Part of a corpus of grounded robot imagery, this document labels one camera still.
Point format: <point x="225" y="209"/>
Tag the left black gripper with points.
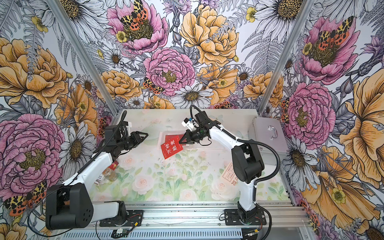
<point x="137" y="138"/>

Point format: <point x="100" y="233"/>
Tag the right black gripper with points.
<point x="188" y="136"/>

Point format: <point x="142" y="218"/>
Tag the red card with white characters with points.
<point x="170" y="149"/>

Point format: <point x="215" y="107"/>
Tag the cream card with framed text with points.
<point x="229" y="175"/>

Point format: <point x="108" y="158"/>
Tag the red landscape greeting card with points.
<point x="169" y="138"/>

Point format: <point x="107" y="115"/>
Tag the pink photo album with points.
<point x="205" y="144"/>

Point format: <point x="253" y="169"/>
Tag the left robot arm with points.
<point x="69" y="206"/>

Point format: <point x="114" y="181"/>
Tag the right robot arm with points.
<point x="246" y="158"/>

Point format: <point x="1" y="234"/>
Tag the small plastic bottle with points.
<point x="110" y="174"/>

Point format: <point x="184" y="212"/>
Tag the red and white box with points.
<point x="101" y="179"/>

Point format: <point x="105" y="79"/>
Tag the silver metal case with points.
<point x="269" y="131"/>

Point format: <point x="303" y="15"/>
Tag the small green circuit board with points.
<point x="120" y="233"/>

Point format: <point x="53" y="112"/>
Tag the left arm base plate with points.
<point x="132" y="218"/>

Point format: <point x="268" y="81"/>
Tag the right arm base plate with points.
<point x="239" y="217"/>

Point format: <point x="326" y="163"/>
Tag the aluminium rail frame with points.
<point x="202" y="221"/>

